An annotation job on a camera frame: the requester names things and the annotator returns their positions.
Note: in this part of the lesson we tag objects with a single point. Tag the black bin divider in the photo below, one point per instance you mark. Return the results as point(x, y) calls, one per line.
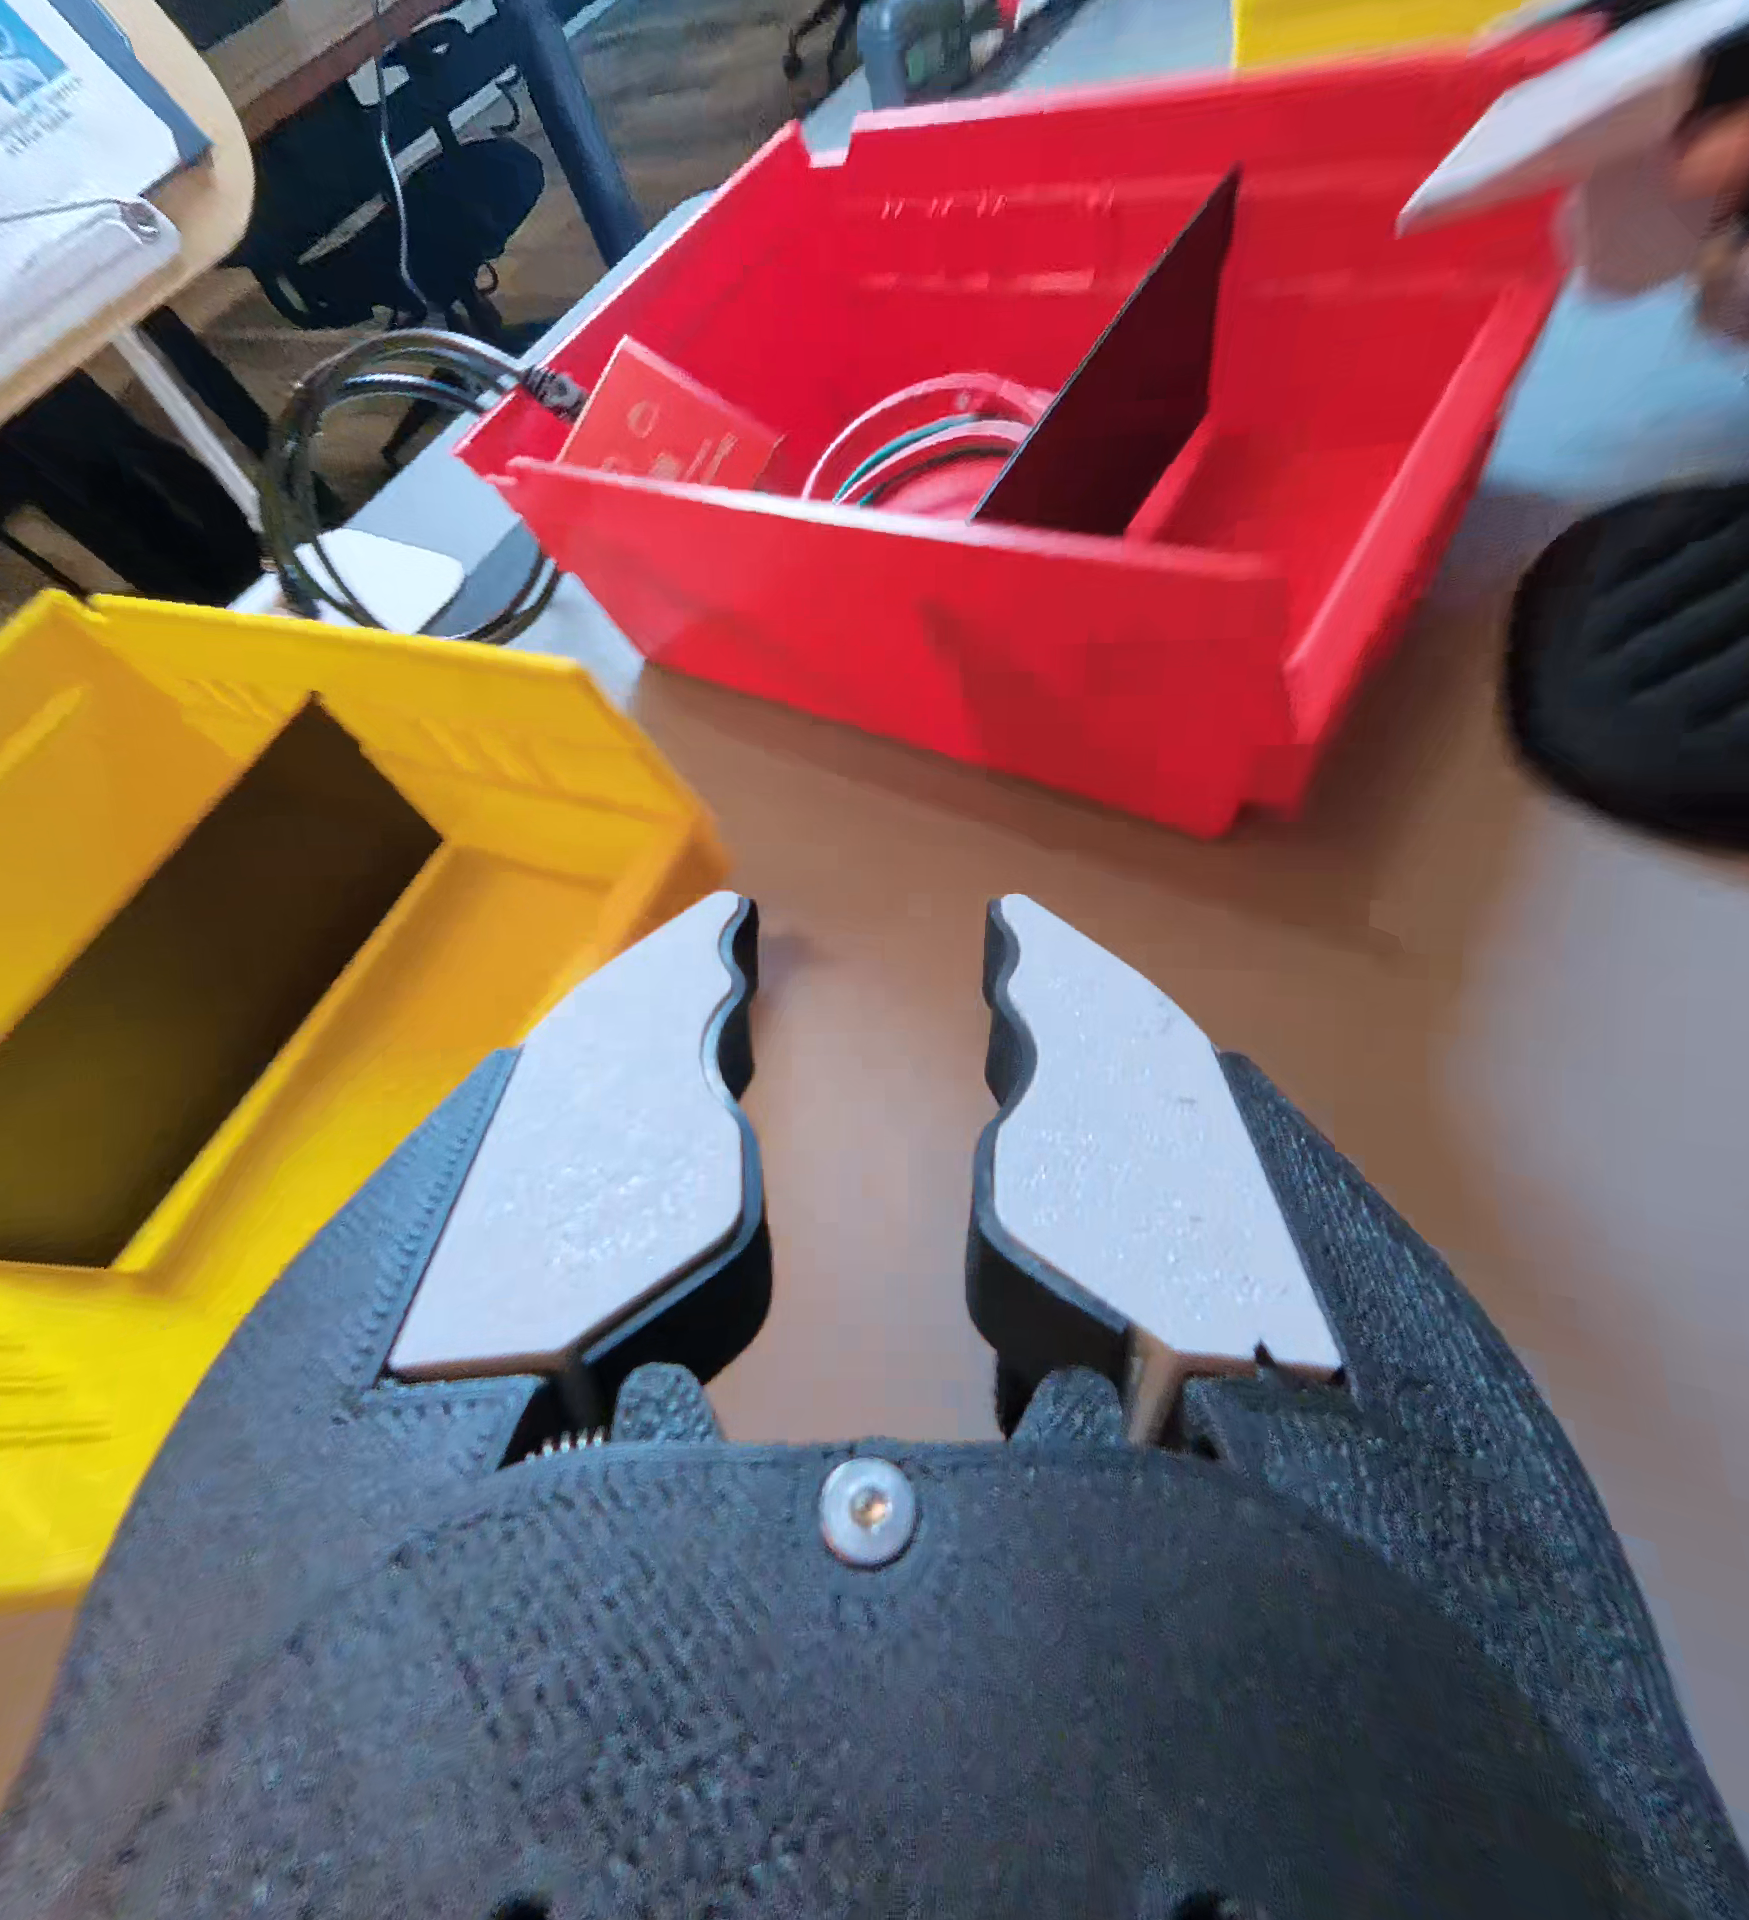
point(1127, 389)
point(169, 988)

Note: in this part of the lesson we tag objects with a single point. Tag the person's right hand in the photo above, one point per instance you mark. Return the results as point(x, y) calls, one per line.
point(1729, 174)

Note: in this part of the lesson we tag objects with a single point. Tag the printed instruction sheet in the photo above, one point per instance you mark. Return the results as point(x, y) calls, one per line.
point(35, 193)

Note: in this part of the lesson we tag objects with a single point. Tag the yellow plastic bin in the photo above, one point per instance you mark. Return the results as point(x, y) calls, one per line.
point(1339, 25)
point(3, 1424)

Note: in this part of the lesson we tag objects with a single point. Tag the red network switch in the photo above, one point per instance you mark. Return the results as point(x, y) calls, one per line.
point(664, 426)

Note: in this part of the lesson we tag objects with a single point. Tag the black textured pad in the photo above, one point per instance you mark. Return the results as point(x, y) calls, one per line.
point(1684, 674)

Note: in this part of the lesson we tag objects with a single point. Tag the red plastic bin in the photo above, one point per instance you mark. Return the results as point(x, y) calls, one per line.
point(964, 659)

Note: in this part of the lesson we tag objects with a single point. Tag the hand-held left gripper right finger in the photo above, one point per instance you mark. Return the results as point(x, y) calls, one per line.
point(1158, 1200)

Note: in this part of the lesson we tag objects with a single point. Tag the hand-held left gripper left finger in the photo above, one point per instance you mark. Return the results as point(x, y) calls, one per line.
point(588, 1200)

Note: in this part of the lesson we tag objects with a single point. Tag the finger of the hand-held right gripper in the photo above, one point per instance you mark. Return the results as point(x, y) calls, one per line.
point(1564, 119)

